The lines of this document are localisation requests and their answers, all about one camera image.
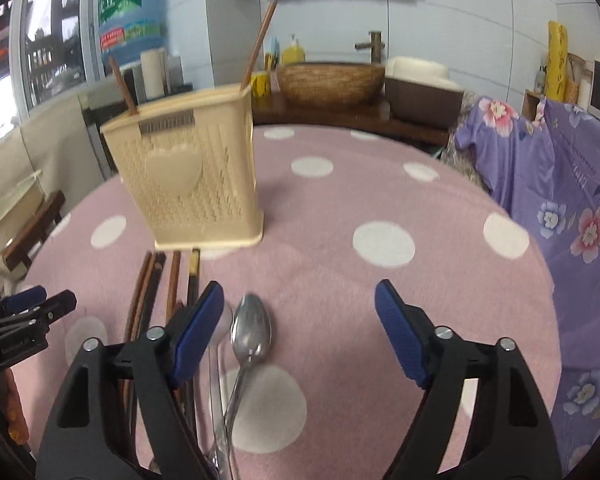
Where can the reddish brown chopstick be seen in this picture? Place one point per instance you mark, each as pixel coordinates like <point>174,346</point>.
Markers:
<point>265,24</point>

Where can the woven basin sink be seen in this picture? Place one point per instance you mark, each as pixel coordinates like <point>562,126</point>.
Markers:
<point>330,84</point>

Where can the purple floral cloth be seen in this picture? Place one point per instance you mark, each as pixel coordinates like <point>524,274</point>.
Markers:
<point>545,172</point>

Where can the steel spoon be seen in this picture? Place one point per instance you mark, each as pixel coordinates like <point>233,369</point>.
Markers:
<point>251,336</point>
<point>219,455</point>

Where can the beige plastic utensil holder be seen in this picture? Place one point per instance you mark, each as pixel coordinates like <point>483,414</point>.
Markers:
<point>188,163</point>

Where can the yellow cup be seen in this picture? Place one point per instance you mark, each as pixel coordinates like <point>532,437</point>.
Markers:
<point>260,83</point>

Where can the bronze faucet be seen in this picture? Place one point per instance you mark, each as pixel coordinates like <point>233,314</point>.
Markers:
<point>375,45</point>

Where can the yellow soap bottle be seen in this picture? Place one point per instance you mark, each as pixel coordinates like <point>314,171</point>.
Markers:
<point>294,53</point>

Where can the pink polka dot tablecloth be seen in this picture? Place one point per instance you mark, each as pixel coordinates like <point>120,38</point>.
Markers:
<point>342,211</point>

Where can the blue water jug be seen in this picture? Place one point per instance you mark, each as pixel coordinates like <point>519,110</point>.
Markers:
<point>126,28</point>

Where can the paper towel roll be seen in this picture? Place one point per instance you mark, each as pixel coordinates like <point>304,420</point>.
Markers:
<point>154,78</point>

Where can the right hand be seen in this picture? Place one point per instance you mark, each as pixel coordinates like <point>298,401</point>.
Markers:
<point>11,407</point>

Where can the long brown wooden chopstick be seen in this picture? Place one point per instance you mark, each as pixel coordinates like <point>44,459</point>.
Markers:
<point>172,295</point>

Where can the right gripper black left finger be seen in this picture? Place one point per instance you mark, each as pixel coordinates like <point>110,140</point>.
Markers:
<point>116,415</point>

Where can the brown white rice cooker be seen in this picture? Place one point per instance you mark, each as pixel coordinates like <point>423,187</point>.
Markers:
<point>422,92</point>

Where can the black chopstick gold tip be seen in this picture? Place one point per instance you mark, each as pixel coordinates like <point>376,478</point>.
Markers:
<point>189,402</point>

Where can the yellow roll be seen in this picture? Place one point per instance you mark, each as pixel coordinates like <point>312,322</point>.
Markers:
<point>556,65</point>

